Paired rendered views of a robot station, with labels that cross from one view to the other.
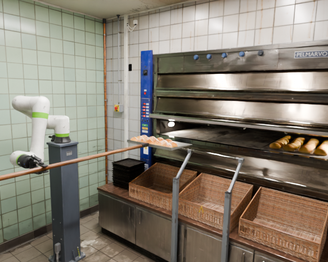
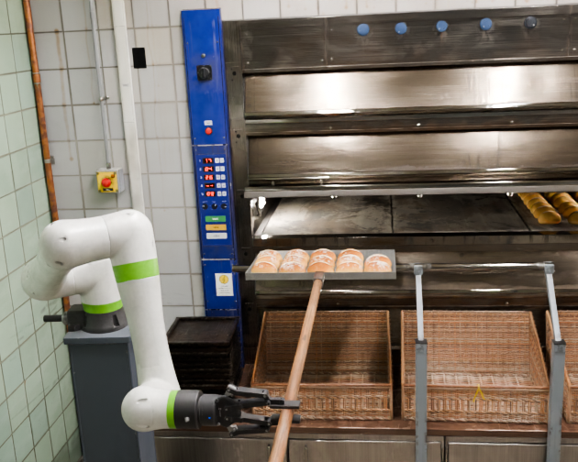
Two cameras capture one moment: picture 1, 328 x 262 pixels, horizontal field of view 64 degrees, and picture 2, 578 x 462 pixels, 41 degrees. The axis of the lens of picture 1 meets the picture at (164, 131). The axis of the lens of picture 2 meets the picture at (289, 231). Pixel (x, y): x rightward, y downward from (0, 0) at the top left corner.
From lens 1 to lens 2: 162 cm
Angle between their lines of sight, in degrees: 30
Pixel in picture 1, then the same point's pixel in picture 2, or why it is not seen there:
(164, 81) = (270, 95)
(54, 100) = not seen: outside the picture
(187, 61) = (337, 38)
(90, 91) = (15, 143)
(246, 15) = not seen: outside the picture
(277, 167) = (576, 263)
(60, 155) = (130, 365)
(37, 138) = (160, 335)
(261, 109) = (537, 148)
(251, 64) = (508, 48)
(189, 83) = (349, 97)
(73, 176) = not seen: hidden behind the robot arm
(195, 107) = (371, 156)
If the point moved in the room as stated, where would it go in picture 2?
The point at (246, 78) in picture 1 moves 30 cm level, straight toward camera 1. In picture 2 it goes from (499, 80) to (540, 85)
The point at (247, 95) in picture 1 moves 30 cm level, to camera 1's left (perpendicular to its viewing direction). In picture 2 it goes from (505, 117) to (448, 126)
